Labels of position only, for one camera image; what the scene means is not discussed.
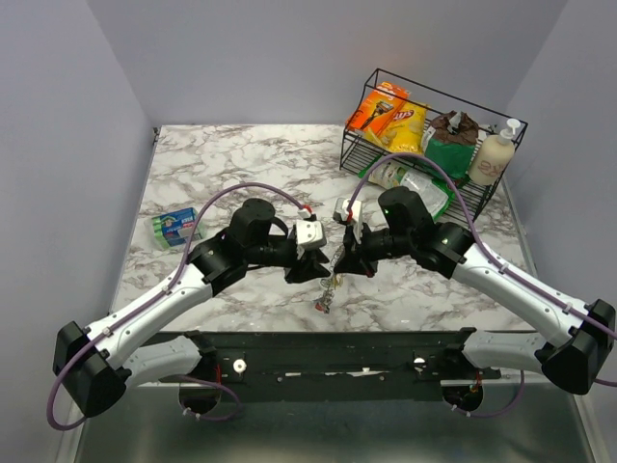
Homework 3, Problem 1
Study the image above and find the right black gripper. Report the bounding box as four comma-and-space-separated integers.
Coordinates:
333, 218, 414, 278

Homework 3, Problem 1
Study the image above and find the metal keyring holder with rings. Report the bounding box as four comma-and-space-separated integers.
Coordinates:
314, 245, 344, 313

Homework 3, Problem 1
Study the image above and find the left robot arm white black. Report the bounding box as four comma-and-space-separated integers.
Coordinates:
52, 199, 329, 418

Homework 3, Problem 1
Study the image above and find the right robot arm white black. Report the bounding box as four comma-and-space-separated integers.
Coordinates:
334, 186, 616, 395

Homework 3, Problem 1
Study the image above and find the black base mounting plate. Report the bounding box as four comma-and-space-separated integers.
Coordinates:
186, 328, 500, 403

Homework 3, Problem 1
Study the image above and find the green sponge pack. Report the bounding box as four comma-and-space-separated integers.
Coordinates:
146, 207, 205, 250

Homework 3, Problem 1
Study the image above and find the yellow chips bag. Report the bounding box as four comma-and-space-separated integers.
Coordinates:
363, 102, 427, 155

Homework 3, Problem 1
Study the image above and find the dark green bag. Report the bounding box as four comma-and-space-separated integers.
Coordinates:
424, 138, 475, 179

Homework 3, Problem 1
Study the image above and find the orange razor package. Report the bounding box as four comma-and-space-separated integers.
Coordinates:
346, 81, 411, 135

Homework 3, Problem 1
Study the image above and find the brown crumpled bag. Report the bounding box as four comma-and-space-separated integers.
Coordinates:
429, 111, 479, 146

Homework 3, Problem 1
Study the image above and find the cream lotion pump bottle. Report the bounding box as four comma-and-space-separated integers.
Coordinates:
468, 119, 522, 186

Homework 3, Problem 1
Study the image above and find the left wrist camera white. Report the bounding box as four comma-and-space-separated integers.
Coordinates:
295, 220, 327, 253

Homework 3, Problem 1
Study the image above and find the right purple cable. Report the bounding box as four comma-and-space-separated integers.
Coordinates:
346, 152, 617, 387

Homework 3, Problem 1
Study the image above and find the black wire basket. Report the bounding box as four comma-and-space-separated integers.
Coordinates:
339, 68, 528, 221

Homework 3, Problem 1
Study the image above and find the aluminium frame rail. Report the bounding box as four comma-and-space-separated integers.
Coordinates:
58, 377, 610, 462

